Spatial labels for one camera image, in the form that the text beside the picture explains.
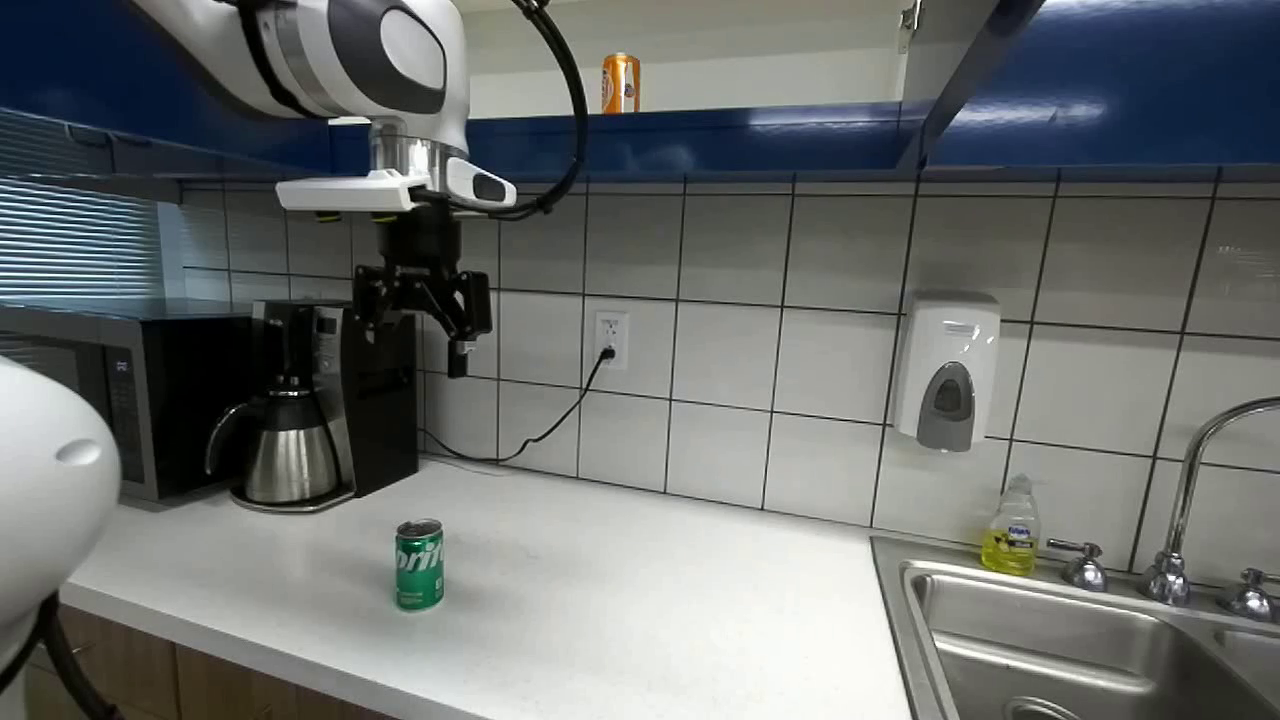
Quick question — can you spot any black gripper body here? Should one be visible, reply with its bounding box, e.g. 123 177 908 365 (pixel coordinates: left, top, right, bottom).
352 210 493 336

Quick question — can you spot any orange soda can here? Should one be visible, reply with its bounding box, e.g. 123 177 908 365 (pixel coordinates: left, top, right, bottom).
600 53 640 117

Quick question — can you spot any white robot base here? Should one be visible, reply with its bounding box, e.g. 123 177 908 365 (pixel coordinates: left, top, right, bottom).
0 361 120 661

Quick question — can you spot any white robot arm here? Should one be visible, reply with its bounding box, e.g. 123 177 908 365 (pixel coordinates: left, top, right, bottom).
127 0 517 375

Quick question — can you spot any green soda can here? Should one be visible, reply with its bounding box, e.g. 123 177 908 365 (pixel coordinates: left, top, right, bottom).
396 521 445 611

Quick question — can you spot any black coffee maker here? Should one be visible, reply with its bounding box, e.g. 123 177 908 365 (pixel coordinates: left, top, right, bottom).
254 299 420 513

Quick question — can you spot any steel coffee carafe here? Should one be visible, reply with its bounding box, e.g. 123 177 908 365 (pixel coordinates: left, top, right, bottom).
205 388 342 510

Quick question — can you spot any black microwave oven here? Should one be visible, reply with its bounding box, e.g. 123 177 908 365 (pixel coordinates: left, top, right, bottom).
0 299 254 506

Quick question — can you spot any wooden lower cabinet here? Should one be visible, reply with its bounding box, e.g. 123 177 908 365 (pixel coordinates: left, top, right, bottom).
62 610 383 720

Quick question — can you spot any white soap dispenser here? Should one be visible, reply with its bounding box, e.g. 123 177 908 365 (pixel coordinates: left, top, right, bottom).
892 293 1000 454

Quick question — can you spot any stainless steel sink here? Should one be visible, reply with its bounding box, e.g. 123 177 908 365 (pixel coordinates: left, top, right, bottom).
874 542 1280 720

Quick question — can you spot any chrome sink faucet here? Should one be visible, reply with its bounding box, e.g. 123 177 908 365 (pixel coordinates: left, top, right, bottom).
1043 393 1280 625

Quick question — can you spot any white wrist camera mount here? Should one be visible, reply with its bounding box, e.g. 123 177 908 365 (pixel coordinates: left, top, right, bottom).
276 126 520 212

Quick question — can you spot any black power cord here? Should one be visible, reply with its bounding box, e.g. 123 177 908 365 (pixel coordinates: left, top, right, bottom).
420 345 622 474

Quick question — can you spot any white wall outlet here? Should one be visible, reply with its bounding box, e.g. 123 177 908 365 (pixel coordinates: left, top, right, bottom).
594 314 633 371

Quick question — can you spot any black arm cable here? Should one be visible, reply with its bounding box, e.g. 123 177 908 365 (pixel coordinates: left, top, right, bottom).
489 0 594 223

